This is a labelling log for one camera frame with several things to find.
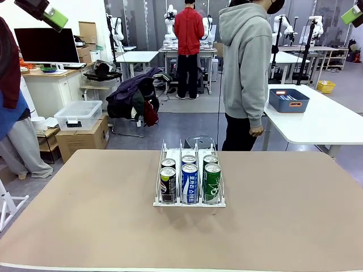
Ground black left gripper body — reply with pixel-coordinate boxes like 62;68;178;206
14;0;50;21

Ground blue plastic bin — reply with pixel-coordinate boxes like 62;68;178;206
268;88;310;114

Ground person's right forearm grey sleeve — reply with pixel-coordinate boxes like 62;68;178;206
245;84;269;129

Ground person's right hand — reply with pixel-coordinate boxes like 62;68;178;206
249;125;265;138

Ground black computer monitor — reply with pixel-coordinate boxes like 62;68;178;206
14;27;81;65

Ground purple bag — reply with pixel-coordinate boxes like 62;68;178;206
347;39;362;63

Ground flat cardboard piece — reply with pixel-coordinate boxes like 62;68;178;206
78;21;98;45

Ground wooden shelf bench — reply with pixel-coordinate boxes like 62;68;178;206
279;45;349;71

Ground small cardboard box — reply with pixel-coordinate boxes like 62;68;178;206
76;45;92;63

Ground orange items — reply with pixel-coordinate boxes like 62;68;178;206
19;58;36;72

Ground black tripod stand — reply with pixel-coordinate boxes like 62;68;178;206
296;16;318;86
269;15;285;83

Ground black bag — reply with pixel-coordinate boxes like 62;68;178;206
83;59;123;83

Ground white desk cabinet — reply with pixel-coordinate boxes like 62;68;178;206
21;63;96;119

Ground yellow crate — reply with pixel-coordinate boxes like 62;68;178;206
316;80;336;94

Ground black face mask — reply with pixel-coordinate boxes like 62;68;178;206
266;0;285;15

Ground small wooden side table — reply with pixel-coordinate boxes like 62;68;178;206
80;84;112;101

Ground white background table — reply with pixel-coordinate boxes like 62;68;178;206
269;50;311;84
115;50;159;82

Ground clear plastic storage box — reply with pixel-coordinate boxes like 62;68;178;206
53;100;103;131

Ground large white table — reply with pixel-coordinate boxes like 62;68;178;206
262;84;363;158

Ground white roll stack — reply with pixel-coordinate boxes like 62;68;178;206
30;116;49;133

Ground small wooden shelf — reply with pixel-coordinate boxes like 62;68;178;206
36;126;62;165

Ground background workbench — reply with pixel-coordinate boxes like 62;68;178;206
158;39;218;95

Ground person in grey hoodie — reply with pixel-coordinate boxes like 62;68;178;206
218;0;286;152

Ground large cardboard box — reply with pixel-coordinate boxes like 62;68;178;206
55;114;110;164

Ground person in red jacket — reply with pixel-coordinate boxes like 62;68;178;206
174;0;205;100

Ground red bag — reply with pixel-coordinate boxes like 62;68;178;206
142;99;159;128

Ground person in maroon sweater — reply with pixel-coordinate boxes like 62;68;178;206
0;16;54;180

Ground grey stool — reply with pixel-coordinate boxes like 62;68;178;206
184;135;214;150

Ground green soda can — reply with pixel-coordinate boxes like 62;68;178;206
204;163;222;204
202;154;219;166

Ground white stand frame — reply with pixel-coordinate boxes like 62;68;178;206
0;180;30;232

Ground white wire can dispenser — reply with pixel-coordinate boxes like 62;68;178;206
153;138;227;208

